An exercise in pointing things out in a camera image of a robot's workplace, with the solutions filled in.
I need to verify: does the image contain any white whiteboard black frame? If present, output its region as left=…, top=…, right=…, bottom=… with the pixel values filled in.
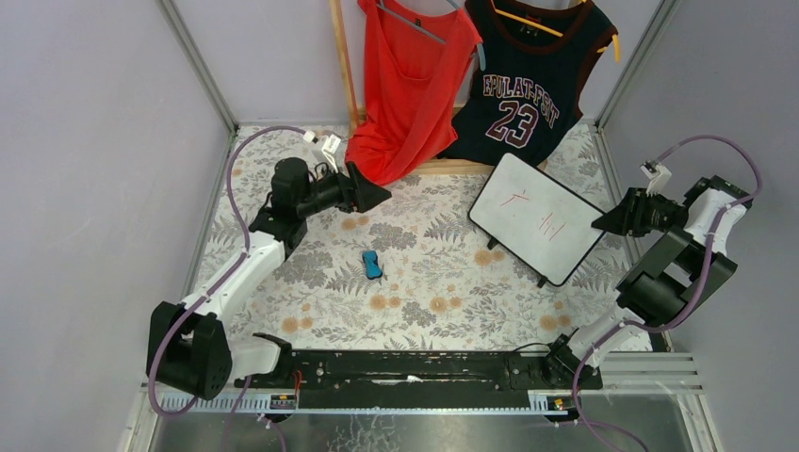
left=467, top=153, right=605, bottom=287

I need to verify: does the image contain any blue whiteboard eraser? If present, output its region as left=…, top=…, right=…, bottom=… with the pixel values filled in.
left=361, top=250, right=383, bottom=281

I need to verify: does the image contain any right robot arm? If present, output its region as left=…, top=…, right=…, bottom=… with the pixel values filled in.
left=541, top=176, right=752, bottom=388

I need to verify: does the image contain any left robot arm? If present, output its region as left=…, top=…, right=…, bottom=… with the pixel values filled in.
left=146, top=157, right=391, bottom=400

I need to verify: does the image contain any floral table mat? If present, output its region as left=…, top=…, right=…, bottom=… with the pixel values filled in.
left=181, top=124, right=654, bottom=352

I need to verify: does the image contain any wooden clothes rack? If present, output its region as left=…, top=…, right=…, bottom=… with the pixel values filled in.
left=329, top=0, right=550, bottom=176

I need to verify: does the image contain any red tank top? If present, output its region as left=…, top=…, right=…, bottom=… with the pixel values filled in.
left=346, top=1, right=482, bottom=186

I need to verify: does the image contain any yellow clothes hanger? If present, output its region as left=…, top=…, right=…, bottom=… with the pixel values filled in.
left=489, top=0, right=623, bottom=64

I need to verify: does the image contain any grey clothes hanger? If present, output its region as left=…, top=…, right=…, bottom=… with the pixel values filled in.
left=376, top=0, right=487, bottom=72

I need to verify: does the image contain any navy basketball jersey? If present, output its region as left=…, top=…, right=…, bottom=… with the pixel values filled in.
left=439, top=1, right=618, bottom=166

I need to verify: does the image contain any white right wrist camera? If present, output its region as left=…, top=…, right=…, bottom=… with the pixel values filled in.
left=640, top=161, right=672, bottom=197

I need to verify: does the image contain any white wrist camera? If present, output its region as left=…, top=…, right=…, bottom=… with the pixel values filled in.
left=640, top=161, right=672, bottom=197
left=302, top=130, right=342, bottom=172

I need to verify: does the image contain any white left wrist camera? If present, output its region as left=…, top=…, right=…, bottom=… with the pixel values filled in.
left=302, top=130, right=342, bottom=172

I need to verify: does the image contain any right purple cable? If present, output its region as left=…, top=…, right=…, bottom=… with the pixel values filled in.
left=571, top=134, right=764, bottom=452

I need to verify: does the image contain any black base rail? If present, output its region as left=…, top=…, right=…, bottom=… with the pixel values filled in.
left=251, top=349, right=603, bottom=410

